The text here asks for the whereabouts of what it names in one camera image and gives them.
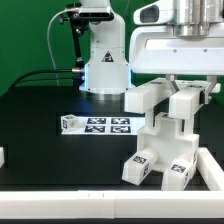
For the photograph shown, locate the black cables on table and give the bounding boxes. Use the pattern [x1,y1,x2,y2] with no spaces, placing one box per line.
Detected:
[11,68,84,89]

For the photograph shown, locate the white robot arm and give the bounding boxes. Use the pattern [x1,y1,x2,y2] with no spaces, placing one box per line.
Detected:
[79,0,224,103]

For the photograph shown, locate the grey cable loop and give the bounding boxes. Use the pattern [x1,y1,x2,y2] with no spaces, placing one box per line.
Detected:
[46,8,78,87]

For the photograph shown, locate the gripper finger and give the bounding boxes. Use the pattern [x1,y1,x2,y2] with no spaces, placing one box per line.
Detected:
[166,74,179,93]
[204,75,217,104]

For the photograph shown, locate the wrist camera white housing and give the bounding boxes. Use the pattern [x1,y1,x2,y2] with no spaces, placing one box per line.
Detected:
[133,1,174,26]

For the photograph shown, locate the white chair back frame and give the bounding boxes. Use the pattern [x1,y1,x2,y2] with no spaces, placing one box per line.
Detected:
[124,78,210,120]

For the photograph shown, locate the white left fence piece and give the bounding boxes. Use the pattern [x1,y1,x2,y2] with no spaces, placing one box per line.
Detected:
[0,147,5,168]

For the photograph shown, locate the white front fence bar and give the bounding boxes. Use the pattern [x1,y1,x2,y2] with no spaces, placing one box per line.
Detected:
[0,191,224,219]

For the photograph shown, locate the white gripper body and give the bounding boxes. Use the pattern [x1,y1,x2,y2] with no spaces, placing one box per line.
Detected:
[129,23,224,76]

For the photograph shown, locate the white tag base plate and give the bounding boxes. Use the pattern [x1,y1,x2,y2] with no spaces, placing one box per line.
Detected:
[61,116,144,135]

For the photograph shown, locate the black camera stand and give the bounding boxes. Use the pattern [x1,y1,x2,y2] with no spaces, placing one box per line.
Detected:
[59,3,87,69]

